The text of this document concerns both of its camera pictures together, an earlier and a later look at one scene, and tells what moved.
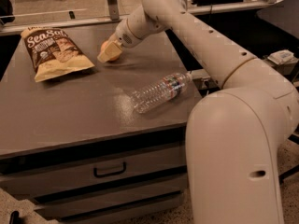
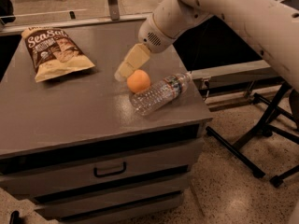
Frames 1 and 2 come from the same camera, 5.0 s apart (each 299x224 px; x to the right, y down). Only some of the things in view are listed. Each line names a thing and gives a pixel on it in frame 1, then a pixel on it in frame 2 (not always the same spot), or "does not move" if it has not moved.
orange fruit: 103,47 → 138,81
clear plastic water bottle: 160,91 does not move
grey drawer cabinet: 76,147 does not move
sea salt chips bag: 52,54 does not move
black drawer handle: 100,175 does not move
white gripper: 123,35 → 151,36
